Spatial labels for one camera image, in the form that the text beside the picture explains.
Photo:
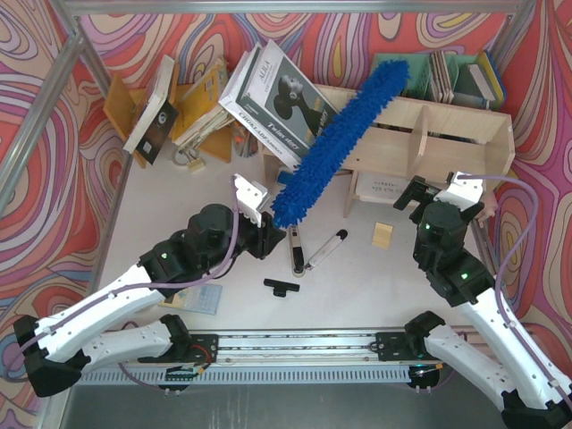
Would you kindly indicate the white Chokladfabriken book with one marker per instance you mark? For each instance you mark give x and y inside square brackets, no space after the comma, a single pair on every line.
[272,133]

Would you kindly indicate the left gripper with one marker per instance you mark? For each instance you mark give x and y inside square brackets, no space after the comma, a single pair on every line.
[269,234]

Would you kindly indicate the blue microfiber duster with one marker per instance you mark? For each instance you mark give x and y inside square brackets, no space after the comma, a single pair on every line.
[339,138]

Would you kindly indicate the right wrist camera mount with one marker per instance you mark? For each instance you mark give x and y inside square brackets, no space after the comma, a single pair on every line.
[462,193]

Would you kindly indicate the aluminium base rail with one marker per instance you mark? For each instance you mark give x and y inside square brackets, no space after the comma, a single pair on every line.
[295,346]

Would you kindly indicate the yellow book stack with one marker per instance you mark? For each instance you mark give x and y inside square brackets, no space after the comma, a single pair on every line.
[199,111]

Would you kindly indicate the blue covered book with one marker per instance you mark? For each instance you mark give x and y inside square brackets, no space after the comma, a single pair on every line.
[485,61]

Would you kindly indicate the white black paperback book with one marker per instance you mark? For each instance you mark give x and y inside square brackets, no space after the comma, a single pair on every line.
[154,115]

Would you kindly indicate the white black utility knife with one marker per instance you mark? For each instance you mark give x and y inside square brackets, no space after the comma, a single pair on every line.
[328,247]

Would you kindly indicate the yellow sticky note pad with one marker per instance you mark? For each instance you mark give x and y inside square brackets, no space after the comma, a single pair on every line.
[382,235]

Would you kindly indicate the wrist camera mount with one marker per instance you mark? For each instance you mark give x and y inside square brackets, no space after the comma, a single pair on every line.
[251,197]
[462,193]

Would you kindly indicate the blue yellow calculator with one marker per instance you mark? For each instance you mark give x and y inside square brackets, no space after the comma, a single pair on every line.
[202,299]

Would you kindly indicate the blue white eraser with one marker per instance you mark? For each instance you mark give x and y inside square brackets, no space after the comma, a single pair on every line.
[283,177]

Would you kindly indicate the black white Twins story book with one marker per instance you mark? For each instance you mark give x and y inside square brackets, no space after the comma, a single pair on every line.
[284,91]

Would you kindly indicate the black small tool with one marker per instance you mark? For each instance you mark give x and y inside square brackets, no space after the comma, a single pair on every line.
[281,289]

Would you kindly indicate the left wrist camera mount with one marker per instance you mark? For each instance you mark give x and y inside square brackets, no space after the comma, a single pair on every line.
[251,197]

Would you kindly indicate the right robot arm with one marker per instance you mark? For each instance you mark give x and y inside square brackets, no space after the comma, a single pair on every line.
[525,386]

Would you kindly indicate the light wooden bookshelf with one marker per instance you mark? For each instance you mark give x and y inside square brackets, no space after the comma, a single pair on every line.
[415,137]

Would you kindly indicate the white black stapler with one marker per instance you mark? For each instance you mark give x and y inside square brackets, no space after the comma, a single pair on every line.
[296,252]

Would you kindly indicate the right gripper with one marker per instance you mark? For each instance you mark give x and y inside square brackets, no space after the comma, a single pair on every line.
[420,192]

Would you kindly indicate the pencil cup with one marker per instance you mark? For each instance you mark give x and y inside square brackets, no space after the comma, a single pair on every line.
[244,143]

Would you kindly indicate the pink pig figurine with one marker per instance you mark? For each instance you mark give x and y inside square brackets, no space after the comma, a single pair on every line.
[490,206]

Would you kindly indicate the green desk organizer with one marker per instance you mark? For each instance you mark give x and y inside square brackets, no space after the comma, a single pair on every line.
[444,78]

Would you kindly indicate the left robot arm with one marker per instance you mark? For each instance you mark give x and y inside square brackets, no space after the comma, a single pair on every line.
[159,274]

